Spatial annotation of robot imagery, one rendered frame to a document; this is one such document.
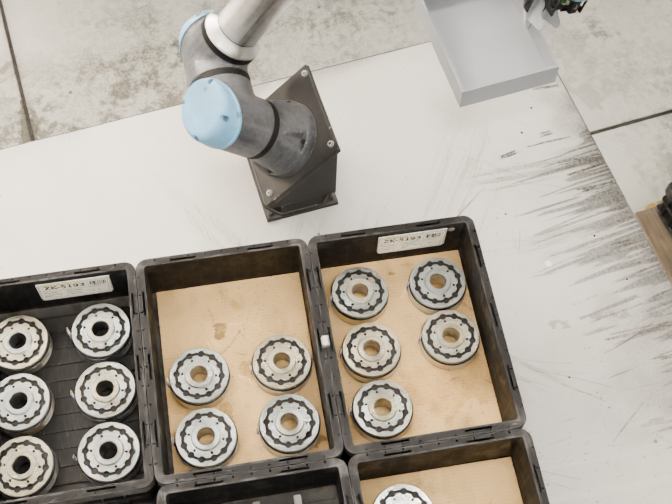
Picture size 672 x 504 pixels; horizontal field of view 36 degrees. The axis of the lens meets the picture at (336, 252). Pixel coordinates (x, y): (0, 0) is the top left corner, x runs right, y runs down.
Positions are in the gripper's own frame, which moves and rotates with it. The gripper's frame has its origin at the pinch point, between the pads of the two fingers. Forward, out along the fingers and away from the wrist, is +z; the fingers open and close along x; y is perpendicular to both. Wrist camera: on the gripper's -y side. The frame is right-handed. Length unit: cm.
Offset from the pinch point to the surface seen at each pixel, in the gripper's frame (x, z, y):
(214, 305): -74, 28, 33
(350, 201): -38, 32, 14
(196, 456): -86, 27, 59
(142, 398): -93, 22, 49
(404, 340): -46, 21, 51
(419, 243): -38, 14, 36
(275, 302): -64, 25, 36
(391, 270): -43, 20, 38
